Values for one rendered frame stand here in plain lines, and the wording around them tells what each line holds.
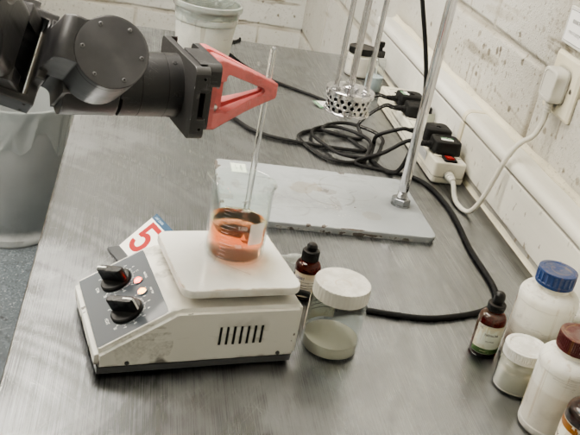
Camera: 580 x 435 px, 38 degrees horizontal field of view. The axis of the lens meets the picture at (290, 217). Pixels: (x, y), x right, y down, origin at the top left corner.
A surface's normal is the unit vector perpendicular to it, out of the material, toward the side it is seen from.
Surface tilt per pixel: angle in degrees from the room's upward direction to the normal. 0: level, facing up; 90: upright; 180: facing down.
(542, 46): 90
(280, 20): 90
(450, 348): 0
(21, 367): 0
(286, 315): 90
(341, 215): 0
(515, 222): 90
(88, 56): 58
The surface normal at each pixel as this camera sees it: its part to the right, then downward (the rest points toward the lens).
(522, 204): -0.98, -0.10
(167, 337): 0.35, 0.46
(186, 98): -0.90, 0.03
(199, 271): 0.18, -0.89
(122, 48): 0.43, -0.08
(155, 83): 0.44, 0.16
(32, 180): 0.62, 0.49
